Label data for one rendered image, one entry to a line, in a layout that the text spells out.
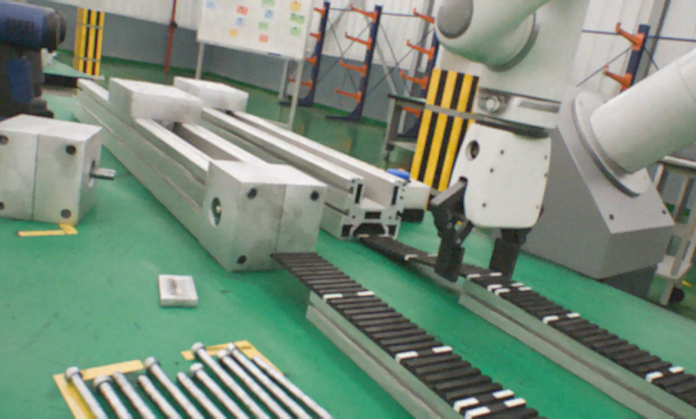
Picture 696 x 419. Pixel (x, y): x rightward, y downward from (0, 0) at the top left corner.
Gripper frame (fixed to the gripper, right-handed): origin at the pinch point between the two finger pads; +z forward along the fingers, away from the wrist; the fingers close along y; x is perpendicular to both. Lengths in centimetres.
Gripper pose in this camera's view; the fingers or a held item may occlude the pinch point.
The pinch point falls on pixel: (476, 265)
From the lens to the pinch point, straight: 65.4
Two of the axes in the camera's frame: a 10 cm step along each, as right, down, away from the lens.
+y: 8.2, 0.2, 5.7
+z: -1.9, 9.5, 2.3
